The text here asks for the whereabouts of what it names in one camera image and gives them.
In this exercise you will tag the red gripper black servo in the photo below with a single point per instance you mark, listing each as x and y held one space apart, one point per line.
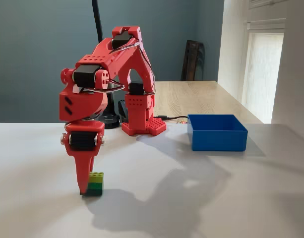
84 129

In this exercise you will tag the green lego brick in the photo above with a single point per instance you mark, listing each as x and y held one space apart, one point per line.
96 184

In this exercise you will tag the red robot arm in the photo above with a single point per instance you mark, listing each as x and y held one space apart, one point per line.
139 116

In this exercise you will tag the blue plastic box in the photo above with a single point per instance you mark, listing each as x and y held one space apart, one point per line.
218 138

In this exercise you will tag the black table clamp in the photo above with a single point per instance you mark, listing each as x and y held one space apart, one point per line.
122 110

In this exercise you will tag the light wooden table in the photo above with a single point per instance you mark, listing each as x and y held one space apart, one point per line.
199 99

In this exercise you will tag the white window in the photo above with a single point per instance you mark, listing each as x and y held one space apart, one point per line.
262 74

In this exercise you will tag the black camera stand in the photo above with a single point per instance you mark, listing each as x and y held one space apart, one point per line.
98 24

